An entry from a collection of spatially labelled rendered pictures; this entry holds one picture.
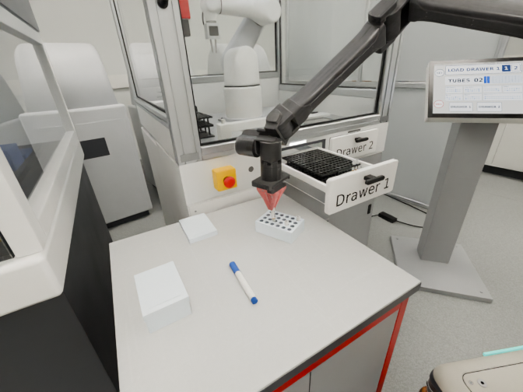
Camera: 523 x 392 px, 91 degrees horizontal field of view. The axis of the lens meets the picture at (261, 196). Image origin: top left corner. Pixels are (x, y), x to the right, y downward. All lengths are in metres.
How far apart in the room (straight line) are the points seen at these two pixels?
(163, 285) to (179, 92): 0.52
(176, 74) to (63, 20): 3.18
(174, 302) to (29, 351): 0.44
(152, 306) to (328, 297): 0.36
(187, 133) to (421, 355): 1.39
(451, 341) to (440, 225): 0.63
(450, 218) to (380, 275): 1.22
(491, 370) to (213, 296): 0.98
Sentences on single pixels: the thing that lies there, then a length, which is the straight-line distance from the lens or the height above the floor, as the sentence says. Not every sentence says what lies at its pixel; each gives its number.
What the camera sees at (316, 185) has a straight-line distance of 0.81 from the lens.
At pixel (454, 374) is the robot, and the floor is 0.28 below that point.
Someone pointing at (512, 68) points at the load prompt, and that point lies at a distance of 1.75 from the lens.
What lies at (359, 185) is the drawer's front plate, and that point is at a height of 0.88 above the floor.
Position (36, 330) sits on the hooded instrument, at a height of 0.68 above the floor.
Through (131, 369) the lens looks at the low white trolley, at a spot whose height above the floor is 0.76.
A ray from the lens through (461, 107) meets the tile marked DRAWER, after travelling 1.57.
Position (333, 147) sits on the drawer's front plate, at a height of 0.89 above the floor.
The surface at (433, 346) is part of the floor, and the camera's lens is 1.62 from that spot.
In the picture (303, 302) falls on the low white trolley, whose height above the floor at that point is 0.76.
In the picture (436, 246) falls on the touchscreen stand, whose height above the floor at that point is 0.16.
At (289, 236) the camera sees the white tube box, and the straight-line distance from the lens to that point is 0.74.
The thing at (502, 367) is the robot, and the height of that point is 0.28.
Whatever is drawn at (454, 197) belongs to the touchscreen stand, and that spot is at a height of 0.50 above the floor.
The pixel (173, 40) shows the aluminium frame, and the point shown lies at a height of 1.29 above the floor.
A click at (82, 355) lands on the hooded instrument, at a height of 0.54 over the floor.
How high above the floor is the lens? 1.22
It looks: 27 degrees down
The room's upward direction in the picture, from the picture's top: 3 degrees counter-clockwise
